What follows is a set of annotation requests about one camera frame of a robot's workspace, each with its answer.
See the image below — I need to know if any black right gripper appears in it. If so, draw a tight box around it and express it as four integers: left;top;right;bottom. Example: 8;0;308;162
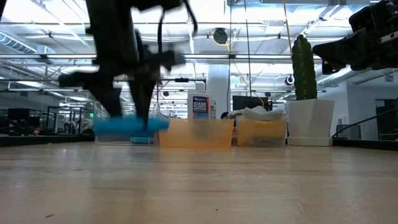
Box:
312;28;398;75

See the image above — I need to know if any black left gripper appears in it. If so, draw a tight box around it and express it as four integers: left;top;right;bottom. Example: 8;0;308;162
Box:
58;9;186;125

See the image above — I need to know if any blue kitchen sponge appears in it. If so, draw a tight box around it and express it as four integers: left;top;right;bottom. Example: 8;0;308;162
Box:
129;136;155;146
92;116;170;138

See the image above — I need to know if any grey waffle cloth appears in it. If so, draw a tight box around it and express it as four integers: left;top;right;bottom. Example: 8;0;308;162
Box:
228;106;284;122

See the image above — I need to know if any green cactus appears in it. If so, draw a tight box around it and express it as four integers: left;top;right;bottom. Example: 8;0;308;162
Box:
291;34;318;101

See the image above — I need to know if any orange plastic bin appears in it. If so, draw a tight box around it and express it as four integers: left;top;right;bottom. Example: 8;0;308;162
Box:
157;118;235;152

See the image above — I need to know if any dark cabinet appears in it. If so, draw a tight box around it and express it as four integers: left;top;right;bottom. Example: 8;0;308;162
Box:
375;98;398;141

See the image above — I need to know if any white plant pot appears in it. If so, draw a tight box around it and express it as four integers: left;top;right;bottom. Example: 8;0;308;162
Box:
285;99;336;147

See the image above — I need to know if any large black monitor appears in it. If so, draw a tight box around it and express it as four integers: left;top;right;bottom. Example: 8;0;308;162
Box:
232;95;274;112

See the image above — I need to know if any small black monitor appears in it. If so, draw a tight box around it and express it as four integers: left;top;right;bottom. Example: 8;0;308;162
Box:
7;108;30;122

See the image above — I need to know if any black ceiling reel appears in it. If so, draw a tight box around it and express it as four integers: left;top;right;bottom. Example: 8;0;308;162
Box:
212;27;229;46

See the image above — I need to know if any small clear plastic bin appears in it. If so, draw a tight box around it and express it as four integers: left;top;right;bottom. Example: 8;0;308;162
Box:
236;115;287;147

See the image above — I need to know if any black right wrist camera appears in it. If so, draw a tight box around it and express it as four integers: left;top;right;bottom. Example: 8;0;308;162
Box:
348;0;398;32

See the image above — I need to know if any yellow hanging cord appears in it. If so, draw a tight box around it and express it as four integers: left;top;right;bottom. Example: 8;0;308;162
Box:
282;0;294;58

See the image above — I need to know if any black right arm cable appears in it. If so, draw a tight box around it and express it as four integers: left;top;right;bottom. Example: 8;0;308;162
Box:
331;107;398;138

